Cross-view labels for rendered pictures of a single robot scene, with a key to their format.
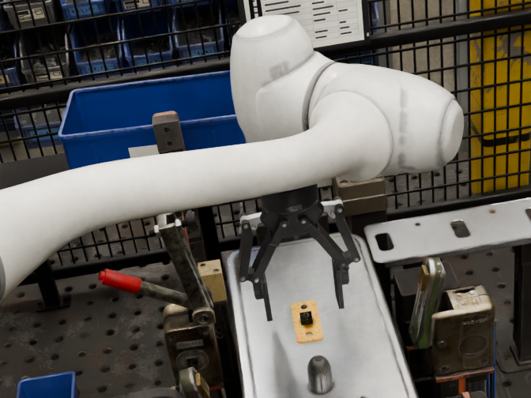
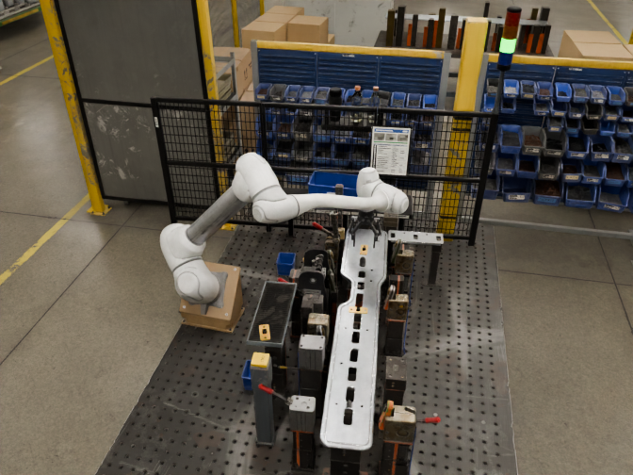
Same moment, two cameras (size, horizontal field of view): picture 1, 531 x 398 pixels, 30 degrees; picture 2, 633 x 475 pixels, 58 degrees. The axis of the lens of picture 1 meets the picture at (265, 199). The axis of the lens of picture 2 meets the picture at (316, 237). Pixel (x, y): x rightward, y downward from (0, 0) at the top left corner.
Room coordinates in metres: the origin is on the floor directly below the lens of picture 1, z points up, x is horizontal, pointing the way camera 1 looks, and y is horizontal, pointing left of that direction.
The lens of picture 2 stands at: (-1.34, -0.16, 2.71)
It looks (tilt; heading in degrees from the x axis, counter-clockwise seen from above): 34 degrees down; 9
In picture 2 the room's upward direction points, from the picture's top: straight up
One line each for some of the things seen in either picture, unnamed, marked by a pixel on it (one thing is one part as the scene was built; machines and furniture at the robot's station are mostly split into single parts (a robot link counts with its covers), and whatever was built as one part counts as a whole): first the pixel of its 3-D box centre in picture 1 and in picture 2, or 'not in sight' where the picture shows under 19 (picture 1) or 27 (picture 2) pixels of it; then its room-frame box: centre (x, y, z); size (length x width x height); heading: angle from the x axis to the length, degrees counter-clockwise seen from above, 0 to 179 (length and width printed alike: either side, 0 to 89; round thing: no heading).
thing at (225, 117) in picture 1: (160, 134); (336, 189); (1.49, 0.16, 1.09); 0.30 x 0.17 x 0.13; 86
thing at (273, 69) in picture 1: (283, 82); (369, 184); (1.05, -0.04, 1.39); 0.13 x 0.11 x 0.16; 50
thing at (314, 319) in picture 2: not in sight; (318, 351); (0.43, 0.11, 0.89); 0.13 x 0.11 x 0.38; 92
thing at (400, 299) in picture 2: not in sight; (395, 325); (0.66, -0.22, 0.87); 0.12 x 0.09 x 0.35; 92
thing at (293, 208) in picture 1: (290, 204); (365, 216); (1.06, -0.03, 1.21); 0.08 x 0.07 x 0.09; 92
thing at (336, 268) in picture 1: (337, 283); not in sight; (1.06, -0.08, 1.06); 0.03 x 0.01 x 0.07; 2
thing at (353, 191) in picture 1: (364, 257); (388, 240); (1.34, -0.15, 0.88); 0.08 x 0.08 x 0.36; 2
